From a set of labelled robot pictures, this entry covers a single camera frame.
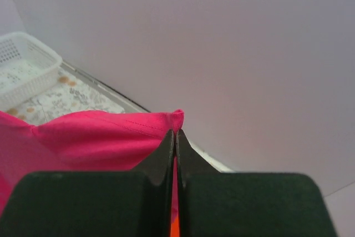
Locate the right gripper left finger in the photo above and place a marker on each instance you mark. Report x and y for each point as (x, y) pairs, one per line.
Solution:
(130, 203)

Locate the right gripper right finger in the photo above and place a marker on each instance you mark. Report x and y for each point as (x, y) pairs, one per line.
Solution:
(214, 203)

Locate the pink t shirt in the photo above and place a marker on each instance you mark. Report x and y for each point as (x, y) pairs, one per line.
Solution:
(88, 140)

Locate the white plastic basket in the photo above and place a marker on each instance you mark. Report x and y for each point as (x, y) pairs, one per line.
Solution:
(28, 67)

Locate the folded orange t shirt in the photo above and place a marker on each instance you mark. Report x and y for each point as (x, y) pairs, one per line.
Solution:
(175, 230)

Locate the floral table mat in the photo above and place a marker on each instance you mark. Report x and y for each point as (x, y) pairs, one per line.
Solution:
(69, 95)

